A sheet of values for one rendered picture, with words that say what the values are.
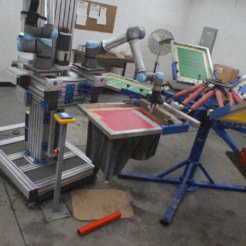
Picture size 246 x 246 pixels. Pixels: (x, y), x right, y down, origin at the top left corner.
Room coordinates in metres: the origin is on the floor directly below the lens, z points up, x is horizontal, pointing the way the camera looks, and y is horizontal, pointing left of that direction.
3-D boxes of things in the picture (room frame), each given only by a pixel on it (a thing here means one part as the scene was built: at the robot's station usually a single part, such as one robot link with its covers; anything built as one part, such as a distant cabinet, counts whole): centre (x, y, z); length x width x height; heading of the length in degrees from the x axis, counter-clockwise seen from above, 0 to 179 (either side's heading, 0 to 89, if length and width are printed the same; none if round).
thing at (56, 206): (1.84, 0.45, 0.48); 0.22 x 0.22 x 0.96; 38
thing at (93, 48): (2.42, 0.41, 1.42); 0.13 x 0.12 x 0.14; 154
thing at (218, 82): (2.73, -0.91, 0.67); 0.39 x 0.39 x 1.35
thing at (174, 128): (2.02, -0.43, 0.97); 0.30 x 0.05 x 0.07; 128
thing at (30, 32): (1.73, 0.71, 1.56); 0.11 x 0.08 x 0.11; 116
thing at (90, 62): (2.41, 0.42, 1.31); 0.15 x 0.15 x 0.10
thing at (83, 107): (2.09, -0.07, 0.97); 0.79 x 0.58 x 0.04; 128
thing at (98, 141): (1.91, 0.16, 0.74); 0.45 x 0.03 x 0.43; 38
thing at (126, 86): (3.08, -0.07, 1.05); 1.08 x 0.61 x 0.23; 68
